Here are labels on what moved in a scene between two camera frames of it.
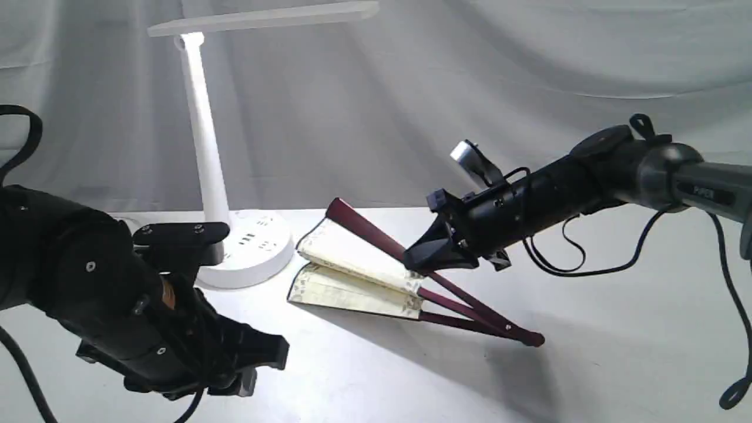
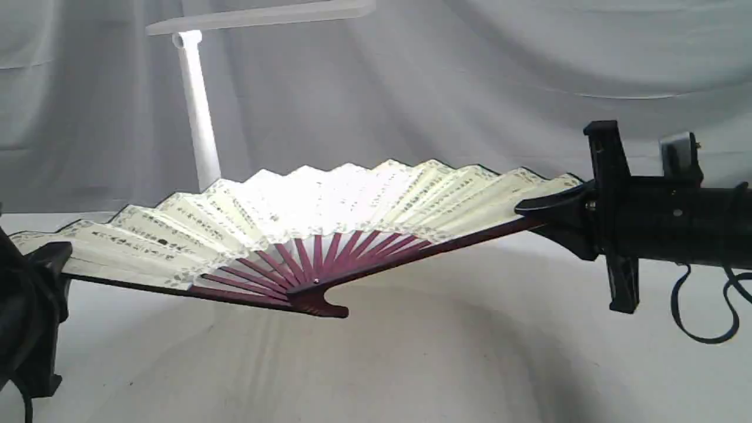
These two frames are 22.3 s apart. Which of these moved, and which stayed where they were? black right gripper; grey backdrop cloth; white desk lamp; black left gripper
Moved: black left gripper; black right gripper
Stayed: grey backdrop cloth; white desk lamp
